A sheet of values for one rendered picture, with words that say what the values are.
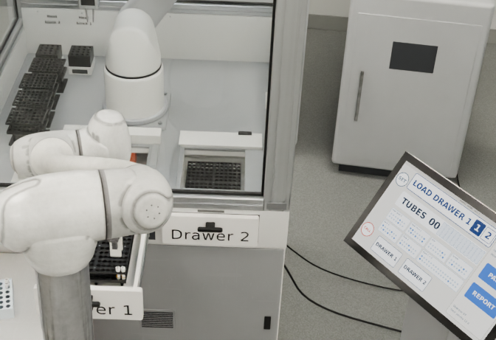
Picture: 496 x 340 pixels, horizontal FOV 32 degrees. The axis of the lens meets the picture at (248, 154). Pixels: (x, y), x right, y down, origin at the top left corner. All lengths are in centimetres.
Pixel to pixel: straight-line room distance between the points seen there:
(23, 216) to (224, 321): 144
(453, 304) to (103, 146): 97
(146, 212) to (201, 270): 120
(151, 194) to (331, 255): 238
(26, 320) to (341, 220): 193
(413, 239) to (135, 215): 102
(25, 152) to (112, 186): 58
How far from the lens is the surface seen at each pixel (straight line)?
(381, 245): 239
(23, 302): 258
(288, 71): 229
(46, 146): 207
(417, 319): 254
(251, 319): 287
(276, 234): 262
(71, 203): 154
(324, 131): 464
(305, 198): 415
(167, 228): 259
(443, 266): 230
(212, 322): 288
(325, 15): 564
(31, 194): 156
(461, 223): 230
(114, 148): 211
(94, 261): 247
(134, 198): 153
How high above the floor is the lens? 256
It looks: 35 degrees down
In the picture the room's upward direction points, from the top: 3 degrees clockwise
